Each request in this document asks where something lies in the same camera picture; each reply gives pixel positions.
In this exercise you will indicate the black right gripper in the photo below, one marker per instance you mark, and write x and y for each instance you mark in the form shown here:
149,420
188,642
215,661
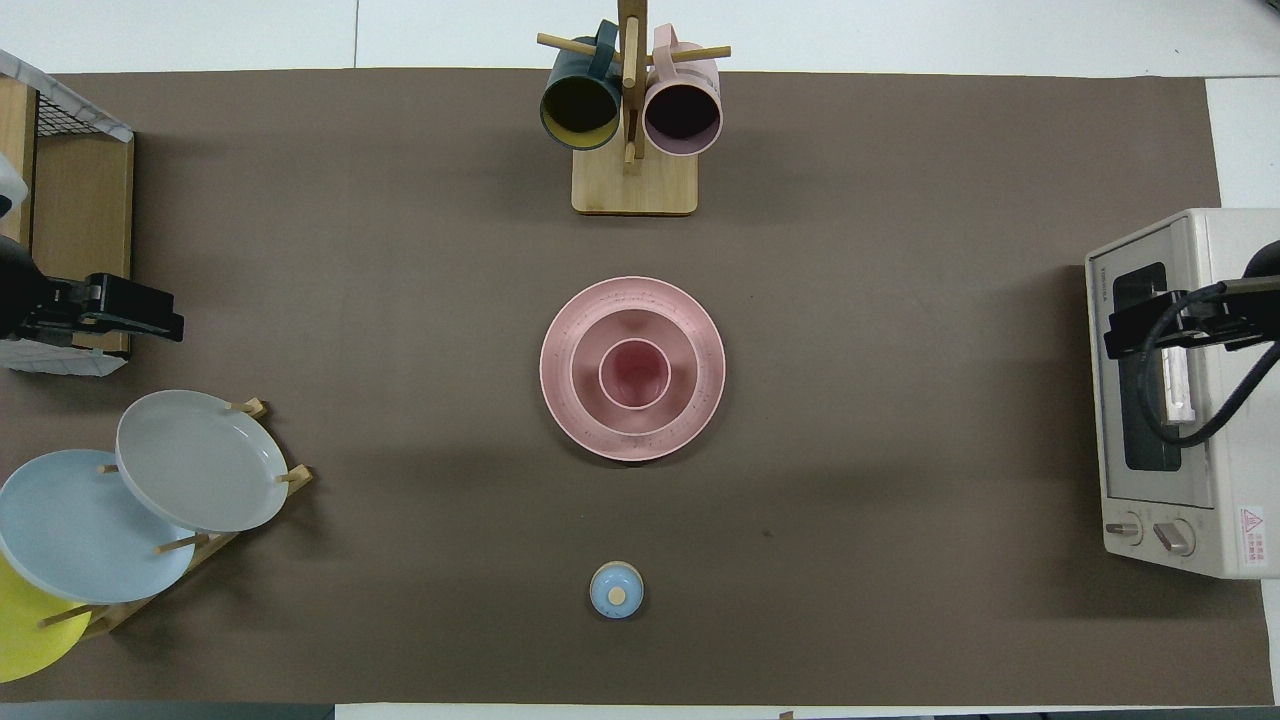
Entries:
1220,315

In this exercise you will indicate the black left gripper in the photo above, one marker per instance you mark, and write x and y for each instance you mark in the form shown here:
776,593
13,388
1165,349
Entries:
65,310

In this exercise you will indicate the pink bowl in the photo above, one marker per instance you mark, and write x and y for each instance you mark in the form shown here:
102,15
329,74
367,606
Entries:
585,372

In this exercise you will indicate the pink tumbler cup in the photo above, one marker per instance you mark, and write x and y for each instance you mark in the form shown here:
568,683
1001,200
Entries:
635,378

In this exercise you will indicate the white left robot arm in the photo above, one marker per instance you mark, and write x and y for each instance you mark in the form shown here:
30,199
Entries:
15,280

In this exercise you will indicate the grey plate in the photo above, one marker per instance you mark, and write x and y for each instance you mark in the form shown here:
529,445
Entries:
200,460

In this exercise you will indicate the beige toaster oven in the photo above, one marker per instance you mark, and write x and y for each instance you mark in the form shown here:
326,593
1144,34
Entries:
1200,520

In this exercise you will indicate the light blue plate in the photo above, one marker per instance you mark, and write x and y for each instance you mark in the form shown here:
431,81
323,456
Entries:
70,530

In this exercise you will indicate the wooden plate rack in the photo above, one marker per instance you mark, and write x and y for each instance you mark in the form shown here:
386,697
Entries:
297,480

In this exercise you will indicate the brown table mat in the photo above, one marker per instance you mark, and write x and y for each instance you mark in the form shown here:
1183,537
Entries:
400,250

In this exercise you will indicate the yellow plate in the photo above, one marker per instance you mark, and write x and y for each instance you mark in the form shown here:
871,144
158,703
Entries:
25,640

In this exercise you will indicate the pink speckled plate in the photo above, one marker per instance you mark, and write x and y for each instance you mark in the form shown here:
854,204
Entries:
556,370

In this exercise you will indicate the dark green mug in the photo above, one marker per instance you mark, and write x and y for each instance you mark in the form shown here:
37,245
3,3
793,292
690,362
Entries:
580,110

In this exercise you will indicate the pink mug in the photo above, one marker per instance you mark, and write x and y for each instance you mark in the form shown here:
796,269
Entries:
682,120

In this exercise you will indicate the wooden mug tree stand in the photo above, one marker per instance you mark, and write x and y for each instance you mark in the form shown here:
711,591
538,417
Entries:
635,185

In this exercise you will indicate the small blue jar cork lid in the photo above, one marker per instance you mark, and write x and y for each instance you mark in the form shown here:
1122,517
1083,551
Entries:
616,590

